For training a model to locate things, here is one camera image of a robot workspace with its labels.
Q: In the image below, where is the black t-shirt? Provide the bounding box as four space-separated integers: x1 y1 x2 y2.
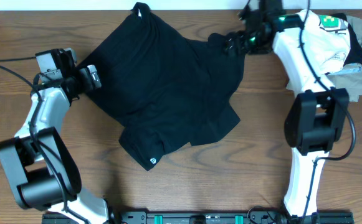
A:
83 2 245 170

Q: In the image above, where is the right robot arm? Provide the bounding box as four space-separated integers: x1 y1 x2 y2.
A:
226 1 354 223

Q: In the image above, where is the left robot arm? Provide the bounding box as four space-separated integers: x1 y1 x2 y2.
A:
0 48 113 223

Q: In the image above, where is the white printed t-shirt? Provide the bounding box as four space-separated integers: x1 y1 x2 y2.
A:
298 10 362 74

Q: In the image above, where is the light blue garment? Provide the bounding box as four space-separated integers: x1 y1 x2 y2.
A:
330 63 362 75

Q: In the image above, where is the olive khaki garment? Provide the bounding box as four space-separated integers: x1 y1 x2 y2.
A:
302 16 362 102

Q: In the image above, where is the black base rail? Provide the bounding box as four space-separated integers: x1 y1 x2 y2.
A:
42 210 355 224

